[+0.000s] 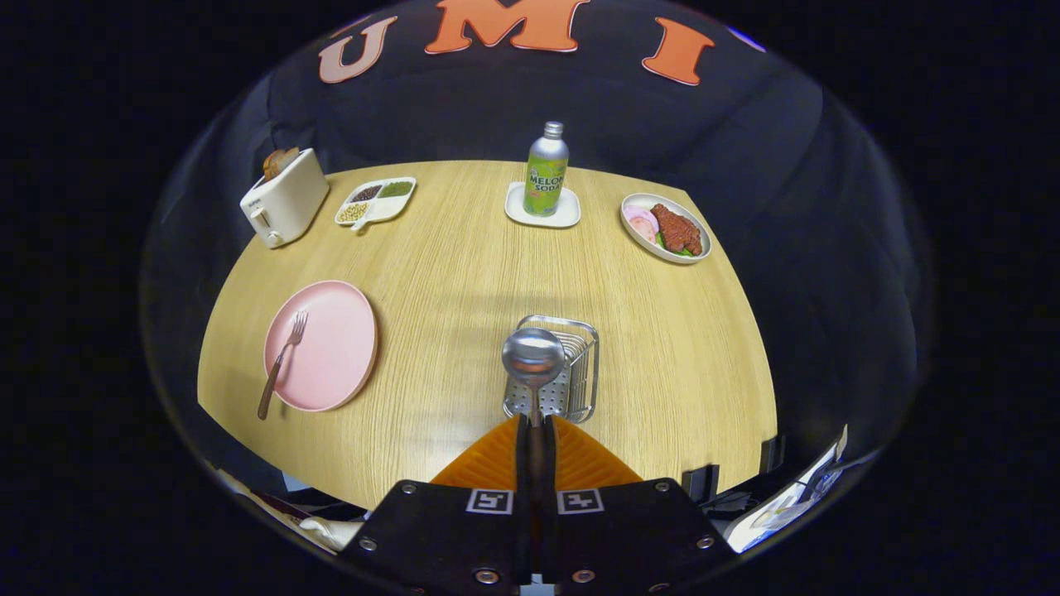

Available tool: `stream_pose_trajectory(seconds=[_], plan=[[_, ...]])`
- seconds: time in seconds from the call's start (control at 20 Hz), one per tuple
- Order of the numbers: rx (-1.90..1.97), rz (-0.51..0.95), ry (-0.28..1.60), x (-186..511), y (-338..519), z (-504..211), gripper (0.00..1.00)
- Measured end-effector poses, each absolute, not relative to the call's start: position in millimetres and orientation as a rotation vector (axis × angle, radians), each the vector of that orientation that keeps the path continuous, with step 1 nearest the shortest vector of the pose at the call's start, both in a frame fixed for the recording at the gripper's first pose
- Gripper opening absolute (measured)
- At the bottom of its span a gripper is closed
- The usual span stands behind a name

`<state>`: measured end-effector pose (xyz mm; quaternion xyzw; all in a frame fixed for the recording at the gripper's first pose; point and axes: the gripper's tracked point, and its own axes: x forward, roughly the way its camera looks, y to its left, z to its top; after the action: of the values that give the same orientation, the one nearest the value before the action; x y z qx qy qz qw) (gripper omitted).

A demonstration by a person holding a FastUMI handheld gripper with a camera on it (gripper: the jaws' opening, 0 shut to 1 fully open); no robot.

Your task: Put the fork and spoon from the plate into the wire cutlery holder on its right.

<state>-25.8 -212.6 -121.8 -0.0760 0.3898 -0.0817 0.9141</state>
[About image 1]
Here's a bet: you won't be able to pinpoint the black backdrop cloth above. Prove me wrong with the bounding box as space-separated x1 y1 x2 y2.
141 0 937 497

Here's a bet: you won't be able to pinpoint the white toaster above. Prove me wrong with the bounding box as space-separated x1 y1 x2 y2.
239 148 330 249

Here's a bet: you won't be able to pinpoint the wooden-handled metal spoon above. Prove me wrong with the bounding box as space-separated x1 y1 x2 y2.
500 328 566 431

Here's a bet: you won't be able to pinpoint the white cloth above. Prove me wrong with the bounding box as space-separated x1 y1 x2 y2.
298 515 365 551

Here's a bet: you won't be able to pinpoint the wooden-handled metal fork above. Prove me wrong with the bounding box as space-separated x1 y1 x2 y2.
257 310 309 421

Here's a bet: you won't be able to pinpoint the white square coaster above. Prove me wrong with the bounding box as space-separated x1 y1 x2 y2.
504 181 582 229

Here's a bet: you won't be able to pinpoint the pink plate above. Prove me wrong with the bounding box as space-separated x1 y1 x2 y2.
263 280 379 413

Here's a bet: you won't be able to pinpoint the brown meat piece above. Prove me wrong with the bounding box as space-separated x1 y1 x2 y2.
650 204 703 255

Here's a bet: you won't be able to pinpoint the metal wire basket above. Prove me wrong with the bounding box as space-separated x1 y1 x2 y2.
503 315 600 425

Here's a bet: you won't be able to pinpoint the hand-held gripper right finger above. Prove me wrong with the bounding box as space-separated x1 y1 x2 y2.
542 414 738 596

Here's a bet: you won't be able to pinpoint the green soda bottle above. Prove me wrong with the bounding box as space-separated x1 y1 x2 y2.
523 122 571 218

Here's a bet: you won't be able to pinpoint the pink ham slices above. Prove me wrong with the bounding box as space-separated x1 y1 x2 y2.
624 206 661 243

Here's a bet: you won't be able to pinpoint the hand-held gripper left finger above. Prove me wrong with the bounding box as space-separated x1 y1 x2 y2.
335 414 531 596

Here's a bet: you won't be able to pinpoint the white round food plate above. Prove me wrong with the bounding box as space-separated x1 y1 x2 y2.
619 193 712 265

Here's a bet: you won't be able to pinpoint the white divided dish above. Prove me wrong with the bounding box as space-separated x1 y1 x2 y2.
334 176 417 233

